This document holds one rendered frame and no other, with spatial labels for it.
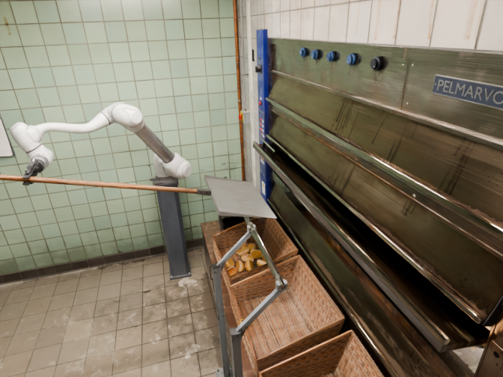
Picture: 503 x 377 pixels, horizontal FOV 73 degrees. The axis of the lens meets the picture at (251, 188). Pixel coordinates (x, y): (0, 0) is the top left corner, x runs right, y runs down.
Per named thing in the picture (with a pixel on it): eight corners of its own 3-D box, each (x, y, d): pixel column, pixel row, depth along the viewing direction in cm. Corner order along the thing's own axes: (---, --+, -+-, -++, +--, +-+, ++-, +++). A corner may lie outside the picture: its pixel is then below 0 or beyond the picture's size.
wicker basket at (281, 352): (299, 286, 229) (300, 253, 217) (343, 356, 180) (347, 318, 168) (229, 304, 216) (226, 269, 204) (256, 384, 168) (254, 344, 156)
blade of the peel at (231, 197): (218, 215, 191) (219, 211, 190) (203, 178, 239) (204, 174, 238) (277, 218, 203) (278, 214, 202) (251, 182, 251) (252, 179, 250)
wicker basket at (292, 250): (270, 238, 281) (269, 209, 269) (299, 283, 232) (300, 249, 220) (212, 250, 268) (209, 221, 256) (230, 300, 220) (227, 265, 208)
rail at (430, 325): (252, 143, 244) (255, 143, 244) (442, 345, 88) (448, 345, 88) (253, 141, 243) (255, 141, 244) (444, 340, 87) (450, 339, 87)
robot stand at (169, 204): (169, 267, 344) (153, 176, 301) (189, 263, 348) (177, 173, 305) (170, 280, 326) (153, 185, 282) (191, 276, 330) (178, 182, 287)
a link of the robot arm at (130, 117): (181, 164, 290) (199, 169, 277) (171, 179, 284) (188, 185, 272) (120, 97, 232) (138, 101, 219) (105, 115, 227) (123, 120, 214)
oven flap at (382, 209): (271, 137, 246) (280, 110, 239) (488, 325, 90) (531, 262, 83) (265, 136, 244) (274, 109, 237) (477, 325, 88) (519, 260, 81)
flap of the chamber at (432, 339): (252, 146, 245) (278, 147, 251) (439, 353, 89) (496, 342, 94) (252, 143, 244) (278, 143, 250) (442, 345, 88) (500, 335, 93)
